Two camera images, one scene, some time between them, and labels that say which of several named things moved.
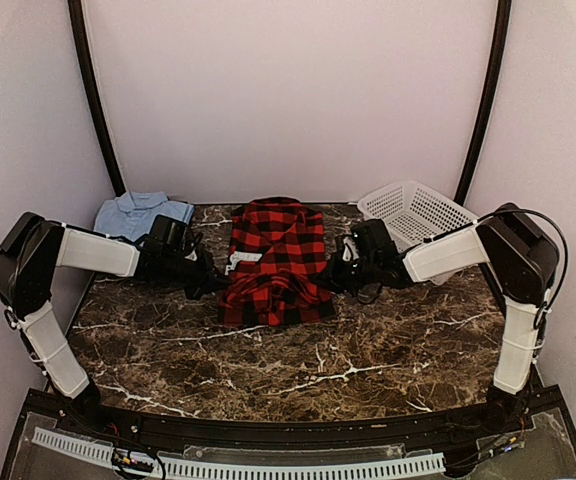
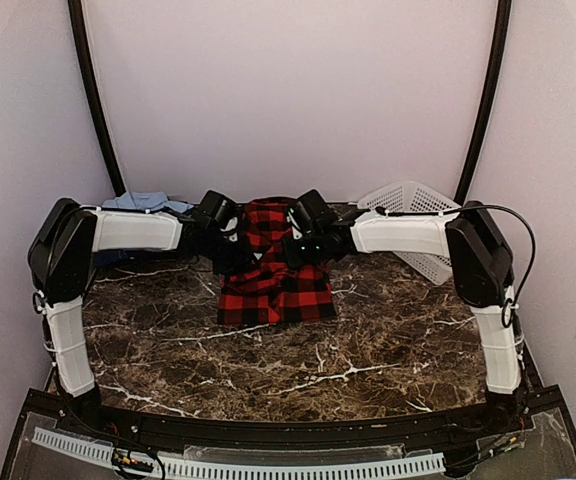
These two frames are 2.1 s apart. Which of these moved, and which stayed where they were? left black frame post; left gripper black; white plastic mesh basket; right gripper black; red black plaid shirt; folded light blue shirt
Moved: red black plaid shirt; left gripper black; right gripper black
Stayed: left black frame post; folded light blue shirt; white plastic mesh basket
